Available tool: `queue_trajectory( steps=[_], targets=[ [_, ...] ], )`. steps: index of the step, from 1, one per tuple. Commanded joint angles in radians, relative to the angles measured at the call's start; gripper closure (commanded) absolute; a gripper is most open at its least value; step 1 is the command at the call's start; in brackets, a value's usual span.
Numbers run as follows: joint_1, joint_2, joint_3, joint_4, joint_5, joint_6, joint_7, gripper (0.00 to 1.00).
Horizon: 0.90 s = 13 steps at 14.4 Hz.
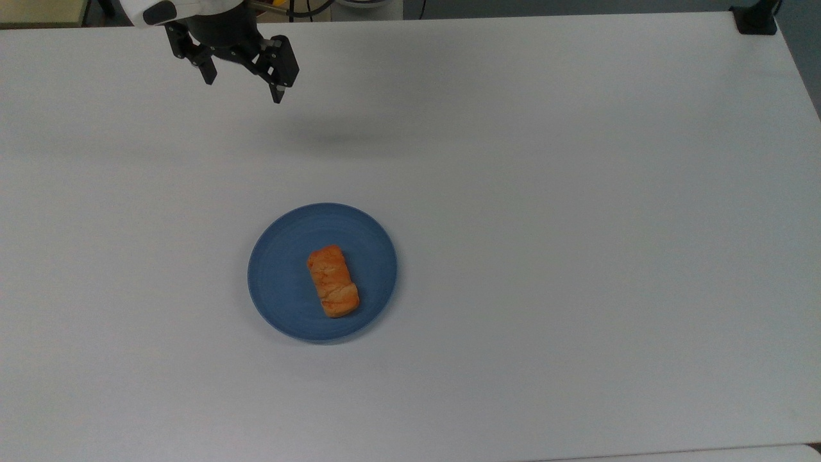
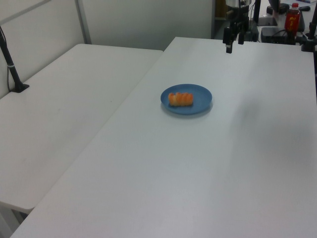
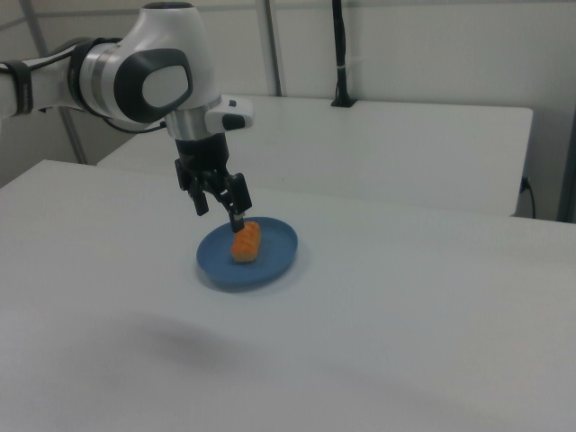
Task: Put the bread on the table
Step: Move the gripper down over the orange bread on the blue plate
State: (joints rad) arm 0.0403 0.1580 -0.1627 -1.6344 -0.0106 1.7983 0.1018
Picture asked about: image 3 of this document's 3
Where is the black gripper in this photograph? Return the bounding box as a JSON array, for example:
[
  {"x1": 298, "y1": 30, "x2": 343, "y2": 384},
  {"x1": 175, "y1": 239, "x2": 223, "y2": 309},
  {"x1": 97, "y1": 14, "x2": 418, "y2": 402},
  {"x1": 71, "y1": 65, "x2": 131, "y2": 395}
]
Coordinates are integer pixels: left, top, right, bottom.
[{"x1": 173, "y1": 132, "x2": 253, "y2": 234}]

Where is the orange toy bread loaf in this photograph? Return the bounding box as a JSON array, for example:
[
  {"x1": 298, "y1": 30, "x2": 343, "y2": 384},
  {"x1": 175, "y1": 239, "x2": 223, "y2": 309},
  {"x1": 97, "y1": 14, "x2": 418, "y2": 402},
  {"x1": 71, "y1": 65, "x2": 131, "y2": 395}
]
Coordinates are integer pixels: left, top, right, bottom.
[{"x1": 230, "y1": 220, "x2": 263, "y2": 265}]

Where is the blue round plate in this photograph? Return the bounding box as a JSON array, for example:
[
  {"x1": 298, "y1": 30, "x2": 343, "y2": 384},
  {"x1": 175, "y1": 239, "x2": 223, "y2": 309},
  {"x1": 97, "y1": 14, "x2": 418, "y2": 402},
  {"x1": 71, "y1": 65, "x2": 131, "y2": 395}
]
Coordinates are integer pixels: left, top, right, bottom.
[{"x1": 195, "y1": 216, "x2": 300, "y2": 290}]

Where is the white side table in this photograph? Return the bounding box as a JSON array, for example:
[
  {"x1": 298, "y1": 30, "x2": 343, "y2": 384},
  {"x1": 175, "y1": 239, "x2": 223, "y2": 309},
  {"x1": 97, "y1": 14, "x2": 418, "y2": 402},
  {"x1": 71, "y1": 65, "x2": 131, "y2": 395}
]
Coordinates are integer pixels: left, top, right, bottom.
[{"x1": 95, "y1": 93, "x2": 535, "y2": 219}]

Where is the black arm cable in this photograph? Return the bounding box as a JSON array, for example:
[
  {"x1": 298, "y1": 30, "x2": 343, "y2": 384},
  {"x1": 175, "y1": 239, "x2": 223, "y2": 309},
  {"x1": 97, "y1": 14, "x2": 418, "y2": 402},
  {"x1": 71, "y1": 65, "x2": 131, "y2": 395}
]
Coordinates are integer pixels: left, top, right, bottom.
[{"x1": 26, "y1": 53, "x2": 165, "y2": 135}]

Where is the grey partition frame post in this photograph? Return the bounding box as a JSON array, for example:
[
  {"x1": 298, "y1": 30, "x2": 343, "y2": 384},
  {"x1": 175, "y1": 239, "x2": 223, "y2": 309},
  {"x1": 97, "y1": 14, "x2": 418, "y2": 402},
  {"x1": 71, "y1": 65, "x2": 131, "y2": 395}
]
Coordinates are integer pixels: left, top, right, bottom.
[
  {"x1": 21, "y1": 0, "x2": 89, "y2": 166},
  {"x1": 257, "y1": 0, "x2": 285, "y2": 97}
]

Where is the black camera stand pole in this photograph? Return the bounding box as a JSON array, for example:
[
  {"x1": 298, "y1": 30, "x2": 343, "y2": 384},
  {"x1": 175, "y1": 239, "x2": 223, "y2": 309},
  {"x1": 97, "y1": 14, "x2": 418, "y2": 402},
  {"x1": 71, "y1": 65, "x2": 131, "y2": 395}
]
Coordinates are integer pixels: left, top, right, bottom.
[{"x1": 330, "y1": 0, "x2": 358, "y2": 109}]

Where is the black velcro strap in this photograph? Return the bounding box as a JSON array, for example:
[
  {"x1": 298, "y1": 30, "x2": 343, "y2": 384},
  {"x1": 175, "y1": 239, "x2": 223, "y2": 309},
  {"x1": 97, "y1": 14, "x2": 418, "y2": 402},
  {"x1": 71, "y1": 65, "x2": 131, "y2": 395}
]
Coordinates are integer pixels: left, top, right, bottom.
[{"x1": 2, "y1": 60, "x2": 36, "y2": 117}]

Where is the black power cable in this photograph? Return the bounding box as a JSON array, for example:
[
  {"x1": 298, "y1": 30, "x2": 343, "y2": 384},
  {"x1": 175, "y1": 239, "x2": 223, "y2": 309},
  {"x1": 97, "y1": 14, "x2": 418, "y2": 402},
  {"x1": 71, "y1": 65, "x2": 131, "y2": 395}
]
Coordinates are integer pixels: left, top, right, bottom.
[{"x1": 520, "y1": 175, "x2": 538, "y2": 220}]

